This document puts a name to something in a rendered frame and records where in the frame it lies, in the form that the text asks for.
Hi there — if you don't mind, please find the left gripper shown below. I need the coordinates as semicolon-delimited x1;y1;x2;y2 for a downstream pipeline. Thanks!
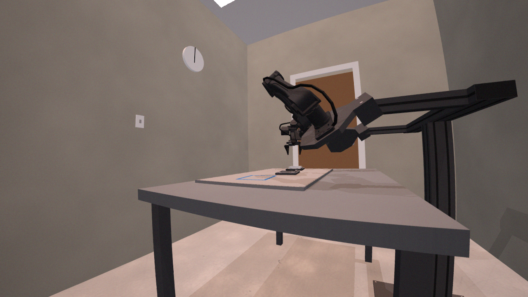
290;129;304;145

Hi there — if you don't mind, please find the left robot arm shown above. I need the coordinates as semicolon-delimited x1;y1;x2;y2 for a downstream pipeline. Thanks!
262;71;335;141

